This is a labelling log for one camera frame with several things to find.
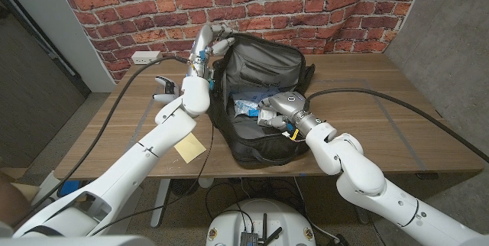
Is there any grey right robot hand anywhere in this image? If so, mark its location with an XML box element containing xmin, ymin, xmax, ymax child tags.
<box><xmin>257</xmin><ymin>91</ymin><xmax>326</xmax><ymax>137</ymax></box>

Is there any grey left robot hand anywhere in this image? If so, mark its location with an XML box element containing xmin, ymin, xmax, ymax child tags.
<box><xmin>186</xmin><ymin>23</ymin><xmax>236</xmax><ymax>83</ymax></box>

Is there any white package box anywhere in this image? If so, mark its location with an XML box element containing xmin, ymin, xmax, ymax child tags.
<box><xmin>257</xmin><ymin>108</ymin><xmax>278</xmax><ymax>125</ymax></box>

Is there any black backpack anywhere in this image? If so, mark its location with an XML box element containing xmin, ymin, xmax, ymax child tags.
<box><xmin>206</xmin><ymin>33</ymin><xmax>316</xmax><ymax>170</ymax></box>

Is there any yellow sticky note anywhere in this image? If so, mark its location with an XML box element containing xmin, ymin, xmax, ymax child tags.
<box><xmin>173</xmin><ymin>131</ymin><xmax>207</xmax><ymax>164</ymax></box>

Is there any blue snack bag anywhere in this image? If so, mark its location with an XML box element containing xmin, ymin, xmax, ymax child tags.
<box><xmin>231</xmin><ymin>89</ymin><xmax>282</xmax><ymax>119</ymax></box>

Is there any white game controller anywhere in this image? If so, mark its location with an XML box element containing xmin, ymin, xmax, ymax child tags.
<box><xmin>152</xmin><ymin>76</ymin><xmax>180</xmax><ymax>105</ymax></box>

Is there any white power strip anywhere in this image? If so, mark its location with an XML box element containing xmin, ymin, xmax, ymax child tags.
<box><xmin>131</xmin><ymin>50</ymin><xmax>164</xmax><ymax>66</ymax></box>

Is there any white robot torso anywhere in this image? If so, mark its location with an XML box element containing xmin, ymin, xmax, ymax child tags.
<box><xmin>206</xmin><ymin>199</ymin><xmax>317</xmax><ymax>246</ymax></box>

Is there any grey table leg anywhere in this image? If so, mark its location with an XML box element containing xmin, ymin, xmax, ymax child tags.
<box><xmin>353</xmin><ymin>206</ymin><xmax>371</xmax><ymax>225</ymax></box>

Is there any white table leg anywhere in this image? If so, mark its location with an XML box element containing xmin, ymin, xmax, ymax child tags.
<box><xmin>150</xmin><ymin>179</ymin><xmax>171</xmax><ymax>228</ymax></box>

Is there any dark grey door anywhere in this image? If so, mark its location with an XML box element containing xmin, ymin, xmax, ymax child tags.
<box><xmin>0</xmin><ymin>0</ymin><xmax>92</xmax><ymax>167</ymax></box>

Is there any blue floor item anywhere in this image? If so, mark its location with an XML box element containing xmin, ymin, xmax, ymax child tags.
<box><xmin>57</xmin><ymin>180</ymin><xmax>83</xmax><ymax>198</ymax></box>

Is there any person in brown trousers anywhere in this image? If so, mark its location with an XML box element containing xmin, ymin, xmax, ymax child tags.
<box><xmin>0</xmin><ymin>173</ymin><xmax>31</xmax><ymax>228</ymax></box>

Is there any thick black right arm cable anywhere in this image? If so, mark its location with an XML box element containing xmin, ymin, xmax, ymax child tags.
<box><xmin>303</xmin><ymin>87</ymin><xmax>489</xmax><ymax>163</ymax></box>

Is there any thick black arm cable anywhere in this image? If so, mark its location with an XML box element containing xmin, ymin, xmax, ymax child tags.
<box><xmin>303</xmin><ymin>87</ymin><xmax>489</xmax><ymax>163</ymax></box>
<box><xmin>32</xmin><ymin>55</ymin><xmax>190</xmax><ymax>211</ymax></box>

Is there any printed brick wall backdrop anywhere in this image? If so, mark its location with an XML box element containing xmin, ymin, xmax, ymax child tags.
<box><xmin>53</xmin><ymin>0</ymin><xmax>427</xmax><ymax>83</ymax></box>

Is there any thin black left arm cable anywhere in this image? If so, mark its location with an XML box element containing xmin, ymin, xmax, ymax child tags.
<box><xmin>89</xmin><ymin>121</ymin><xmax>215</xmax><ymax>236</ymax></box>

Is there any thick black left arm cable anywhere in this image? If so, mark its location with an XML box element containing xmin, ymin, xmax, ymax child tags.
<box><xmin>32</xmin><ymin>55</ymin><xmax>190</xmax><ymax>211</ymax></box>

